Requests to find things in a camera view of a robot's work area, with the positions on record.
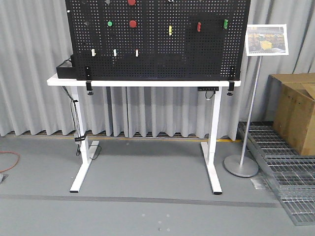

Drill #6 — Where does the right black panel clamp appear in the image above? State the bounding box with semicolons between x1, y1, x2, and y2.
227;66;235;96

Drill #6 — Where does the white standing desk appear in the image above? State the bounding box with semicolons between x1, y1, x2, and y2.
47;74;241;195

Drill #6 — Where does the black box on desk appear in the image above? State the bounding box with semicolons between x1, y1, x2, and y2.
56;54;77;79

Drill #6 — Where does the brown cardboard box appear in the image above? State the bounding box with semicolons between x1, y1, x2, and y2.
270;73;315;155

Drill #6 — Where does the lower red mushroom button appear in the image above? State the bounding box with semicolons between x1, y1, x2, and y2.
129;20;137;28

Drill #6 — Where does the grey curtain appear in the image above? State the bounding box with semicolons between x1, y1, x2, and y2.
0;0;315;138

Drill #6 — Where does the left black panel clamp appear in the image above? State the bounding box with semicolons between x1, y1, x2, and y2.
85;66;94;96

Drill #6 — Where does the metal floor grating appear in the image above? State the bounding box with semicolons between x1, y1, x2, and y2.
246;121;315;226

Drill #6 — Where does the upper red mushroom button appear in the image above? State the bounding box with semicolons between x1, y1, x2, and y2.
127;0;136;6

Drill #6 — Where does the red mushroom button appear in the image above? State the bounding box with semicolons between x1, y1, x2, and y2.
129;20;137;28
127;0;136;6

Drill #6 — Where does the desk height control panel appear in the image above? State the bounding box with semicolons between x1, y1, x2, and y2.
197;87;219;91

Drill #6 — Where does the printed photo sign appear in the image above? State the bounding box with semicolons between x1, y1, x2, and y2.
245;24;289;57

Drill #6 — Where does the silver sign stand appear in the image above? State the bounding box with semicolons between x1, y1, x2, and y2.
223;56;263;177

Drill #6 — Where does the black perforated pegboard panel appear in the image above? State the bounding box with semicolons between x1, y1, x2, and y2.
65;0;251;81

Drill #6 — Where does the black desk cable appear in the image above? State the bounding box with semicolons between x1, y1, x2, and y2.
61;86;102;160

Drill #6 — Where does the orange cable on floor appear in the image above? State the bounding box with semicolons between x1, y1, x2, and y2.
0;151;20;174

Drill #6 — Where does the black panel clamp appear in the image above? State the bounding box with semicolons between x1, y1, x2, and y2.
85;66;94;96
227;66;235;96

